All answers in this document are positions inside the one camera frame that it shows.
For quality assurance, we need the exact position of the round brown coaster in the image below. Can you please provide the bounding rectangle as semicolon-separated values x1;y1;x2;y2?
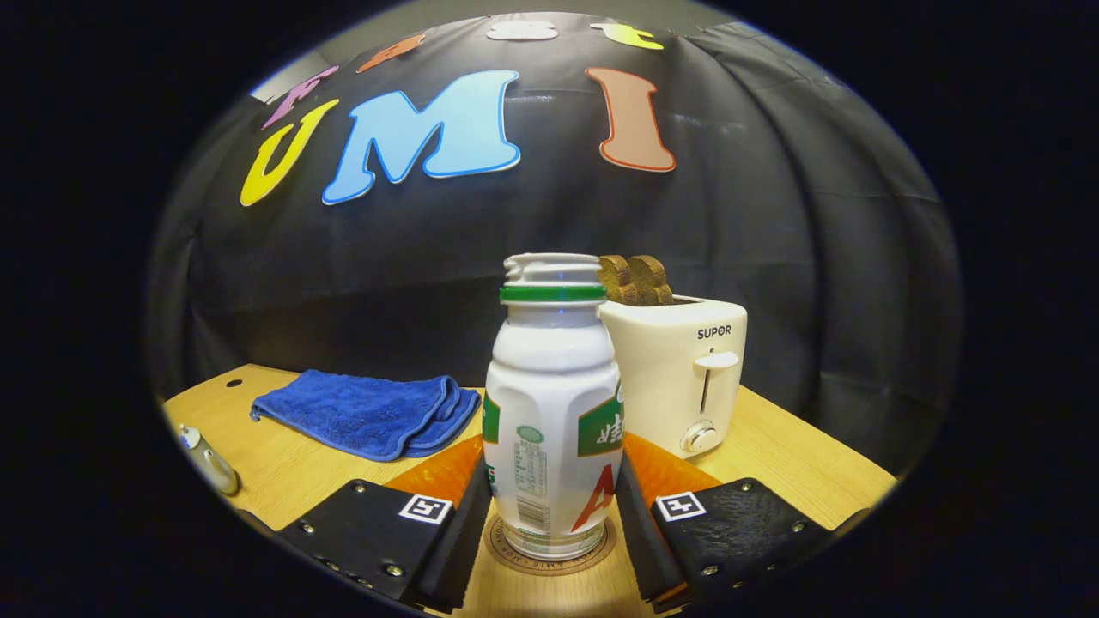
483;512;618;577

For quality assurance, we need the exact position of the white teacup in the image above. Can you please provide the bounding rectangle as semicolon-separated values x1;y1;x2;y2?
185;438;242;498

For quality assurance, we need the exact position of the cream white toaster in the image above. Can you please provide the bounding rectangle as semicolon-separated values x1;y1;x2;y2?
598;294;749;461

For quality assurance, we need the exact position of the white water bottle green label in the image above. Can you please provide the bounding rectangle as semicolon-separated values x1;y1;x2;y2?
483;251;626;563

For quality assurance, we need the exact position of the brown bread slice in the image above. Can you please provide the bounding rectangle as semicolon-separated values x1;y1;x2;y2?
628;255;676;308
598;255;635;306

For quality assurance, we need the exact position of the blue folded towel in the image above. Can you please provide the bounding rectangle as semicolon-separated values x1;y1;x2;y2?
250;369;483;463

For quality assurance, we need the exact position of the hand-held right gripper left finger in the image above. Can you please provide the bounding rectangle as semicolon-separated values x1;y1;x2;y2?
275;457;495;615

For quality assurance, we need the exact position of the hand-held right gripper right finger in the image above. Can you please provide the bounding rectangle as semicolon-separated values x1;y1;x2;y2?
614;432;868;615

